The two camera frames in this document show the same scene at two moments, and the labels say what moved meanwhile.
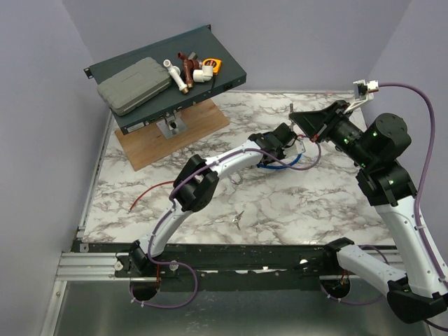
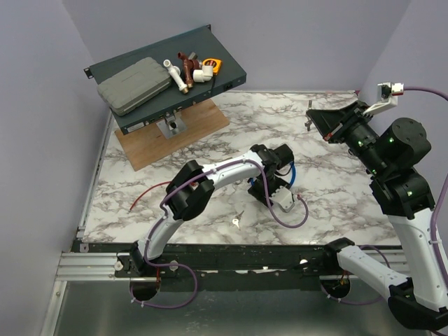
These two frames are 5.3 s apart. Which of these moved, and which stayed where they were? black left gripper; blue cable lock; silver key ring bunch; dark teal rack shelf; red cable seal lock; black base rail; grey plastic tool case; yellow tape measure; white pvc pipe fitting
Moved: silver key ring bunch; black left gripper; blue cable lock
Stayed: white pvc pipe fitting; black base rail; yellow tape measure; dark teal rack shelf; red cable seal lock; grey plastic tool case
